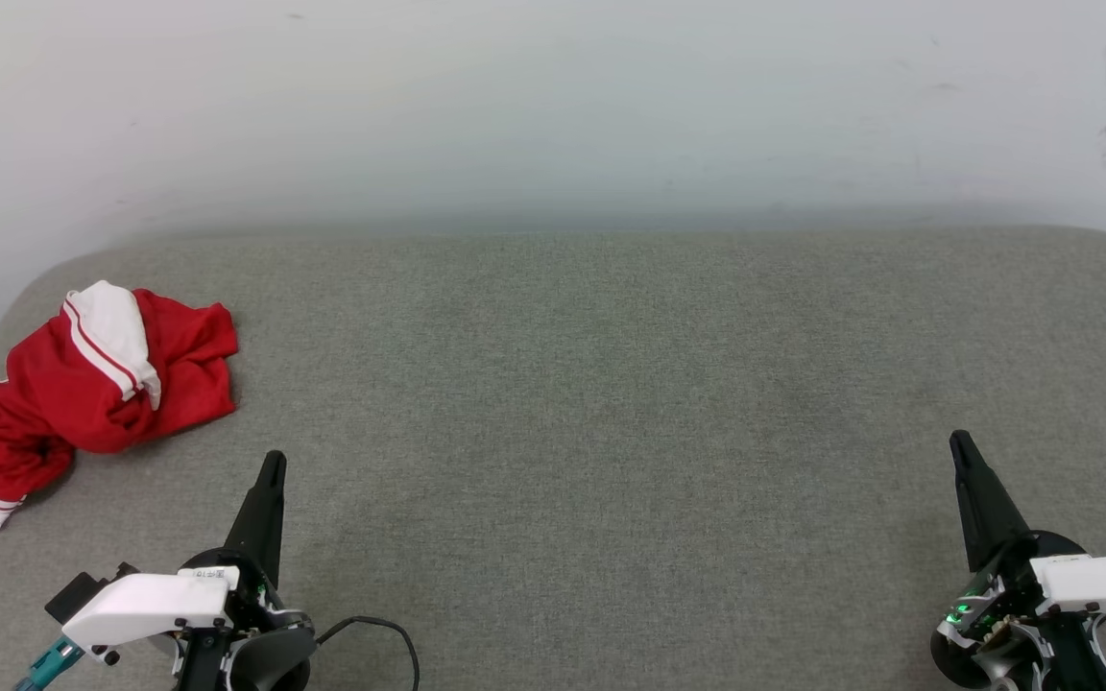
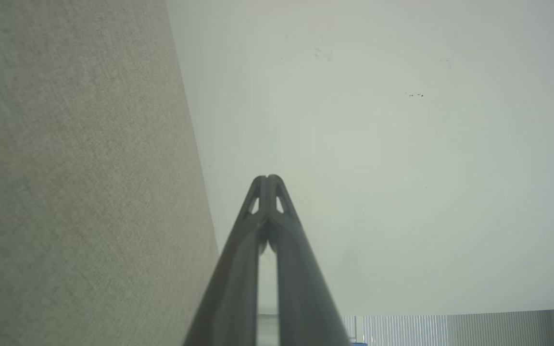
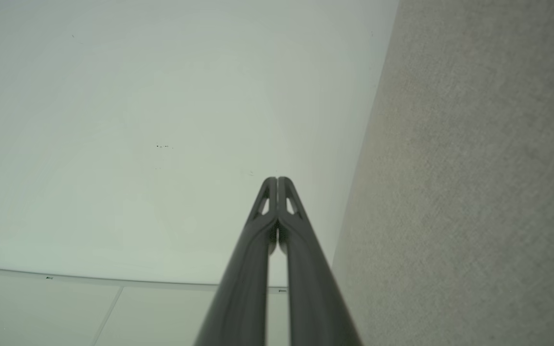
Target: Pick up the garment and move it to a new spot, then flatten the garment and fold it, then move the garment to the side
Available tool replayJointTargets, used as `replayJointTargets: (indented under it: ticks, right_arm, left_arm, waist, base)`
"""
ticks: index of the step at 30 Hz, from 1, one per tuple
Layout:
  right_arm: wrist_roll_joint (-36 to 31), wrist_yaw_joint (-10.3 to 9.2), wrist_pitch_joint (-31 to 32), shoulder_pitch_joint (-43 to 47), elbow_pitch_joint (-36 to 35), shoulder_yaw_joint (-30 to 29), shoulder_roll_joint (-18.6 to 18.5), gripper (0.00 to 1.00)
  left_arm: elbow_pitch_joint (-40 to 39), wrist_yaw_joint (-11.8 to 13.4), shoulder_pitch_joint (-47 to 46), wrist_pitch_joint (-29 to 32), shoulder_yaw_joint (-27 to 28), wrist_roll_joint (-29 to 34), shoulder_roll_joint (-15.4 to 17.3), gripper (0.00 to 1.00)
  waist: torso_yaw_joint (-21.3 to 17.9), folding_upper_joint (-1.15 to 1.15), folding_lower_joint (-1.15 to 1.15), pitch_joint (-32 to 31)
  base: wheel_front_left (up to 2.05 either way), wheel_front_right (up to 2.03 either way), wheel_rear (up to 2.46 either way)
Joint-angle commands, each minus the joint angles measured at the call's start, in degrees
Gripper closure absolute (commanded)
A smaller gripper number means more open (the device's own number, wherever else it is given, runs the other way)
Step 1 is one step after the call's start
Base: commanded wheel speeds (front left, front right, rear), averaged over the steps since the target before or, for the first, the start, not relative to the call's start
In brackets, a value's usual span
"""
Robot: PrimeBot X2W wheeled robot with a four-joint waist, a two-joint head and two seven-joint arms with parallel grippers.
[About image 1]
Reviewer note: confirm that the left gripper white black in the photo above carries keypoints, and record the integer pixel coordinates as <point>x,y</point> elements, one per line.
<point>150,600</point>

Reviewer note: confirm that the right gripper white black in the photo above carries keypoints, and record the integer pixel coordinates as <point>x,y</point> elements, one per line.
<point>1091,585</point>

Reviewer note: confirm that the red and white shirt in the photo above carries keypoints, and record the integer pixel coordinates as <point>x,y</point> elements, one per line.
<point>54,384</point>

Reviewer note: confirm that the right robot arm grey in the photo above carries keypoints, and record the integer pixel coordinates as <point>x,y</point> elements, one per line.
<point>980,662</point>

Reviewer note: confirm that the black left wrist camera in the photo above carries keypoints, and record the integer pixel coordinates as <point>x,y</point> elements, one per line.
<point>83,593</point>

